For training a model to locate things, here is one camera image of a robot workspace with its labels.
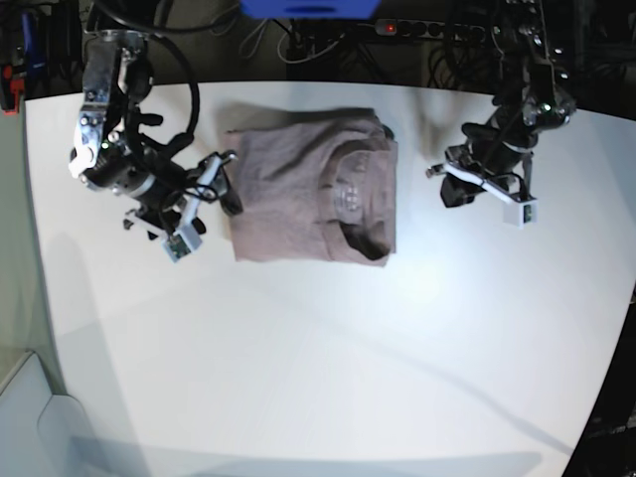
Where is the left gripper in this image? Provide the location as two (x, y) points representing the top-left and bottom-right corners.
(440, 121), (537, 209)

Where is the blue box at top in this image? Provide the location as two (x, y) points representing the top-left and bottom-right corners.
(239, 0), (381, 20)

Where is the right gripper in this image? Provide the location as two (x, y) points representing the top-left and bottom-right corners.
(122, 151), (243, 243)

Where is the black power strip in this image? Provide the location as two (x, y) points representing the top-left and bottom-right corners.
(374, 19), (486, 43)

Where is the mauve pink t-shirt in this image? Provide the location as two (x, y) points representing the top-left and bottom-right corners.
(222, 107), (398, 267)

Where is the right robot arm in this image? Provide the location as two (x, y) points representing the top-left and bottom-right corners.
(69, 1), (242, 248)

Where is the white looped cable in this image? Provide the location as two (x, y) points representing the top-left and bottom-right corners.
(208, 0), (272, 60)

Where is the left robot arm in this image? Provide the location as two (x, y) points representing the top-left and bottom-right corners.
(426, 1), (575, 214)

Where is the red and black clamp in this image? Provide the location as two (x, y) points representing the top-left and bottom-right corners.
(1, 63), (26, 115)

